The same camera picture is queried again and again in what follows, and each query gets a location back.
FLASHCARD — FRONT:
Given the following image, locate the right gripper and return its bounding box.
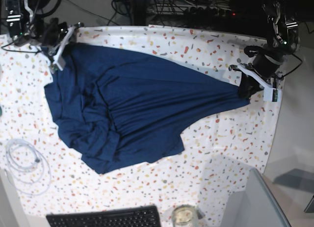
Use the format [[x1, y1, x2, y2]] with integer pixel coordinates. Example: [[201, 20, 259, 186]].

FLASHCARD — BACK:
[[31, 18, 68, 47]]

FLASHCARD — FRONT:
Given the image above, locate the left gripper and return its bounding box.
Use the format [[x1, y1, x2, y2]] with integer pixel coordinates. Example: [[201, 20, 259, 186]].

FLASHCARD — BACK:
[[244, 45, 284, 77]]

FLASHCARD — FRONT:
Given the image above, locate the blue t-shirt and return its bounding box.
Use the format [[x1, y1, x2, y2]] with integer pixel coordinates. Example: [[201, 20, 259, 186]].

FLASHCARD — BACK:
[[45, 44, 249, 174]]

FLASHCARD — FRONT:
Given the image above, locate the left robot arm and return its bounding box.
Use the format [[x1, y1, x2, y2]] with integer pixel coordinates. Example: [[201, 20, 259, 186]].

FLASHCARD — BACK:
[[244, 0, 303, 79]]

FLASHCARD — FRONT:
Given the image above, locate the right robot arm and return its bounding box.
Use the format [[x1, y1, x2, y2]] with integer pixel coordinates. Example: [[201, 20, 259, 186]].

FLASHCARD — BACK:
[[4, 0, 68, 48]]

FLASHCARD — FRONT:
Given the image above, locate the black power strip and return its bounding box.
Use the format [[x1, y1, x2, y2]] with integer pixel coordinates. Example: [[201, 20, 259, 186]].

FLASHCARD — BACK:
[[147, 1, 238, 18]]

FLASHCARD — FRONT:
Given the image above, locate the grey monitor edge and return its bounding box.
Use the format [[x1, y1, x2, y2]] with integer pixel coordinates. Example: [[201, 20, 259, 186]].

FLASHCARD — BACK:
[[221, 168, 290, 227]]

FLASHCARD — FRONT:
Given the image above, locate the glass jar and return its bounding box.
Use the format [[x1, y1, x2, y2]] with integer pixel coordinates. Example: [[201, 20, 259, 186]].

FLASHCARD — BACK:
[[172, 205, 199, 227]]

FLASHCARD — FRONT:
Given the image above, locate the black keyboard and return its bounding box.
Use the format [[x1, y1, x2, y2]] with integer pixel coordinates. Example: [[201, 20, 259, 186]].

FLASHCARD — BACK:
[[46, 205, 161, 227]]

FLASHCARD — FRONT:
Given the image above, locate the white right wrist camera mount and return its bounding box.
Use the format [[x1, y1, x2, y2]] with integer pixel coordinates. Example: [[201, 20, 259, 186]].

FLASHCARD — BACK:
[[49, 22, 84, 74]]

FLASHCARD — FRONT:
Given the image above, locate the coiled white cable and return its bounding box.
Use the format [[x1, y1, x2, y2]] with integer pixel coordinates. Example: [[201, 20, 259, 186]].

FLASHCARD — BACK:
[[4, 138, 52, 197]]

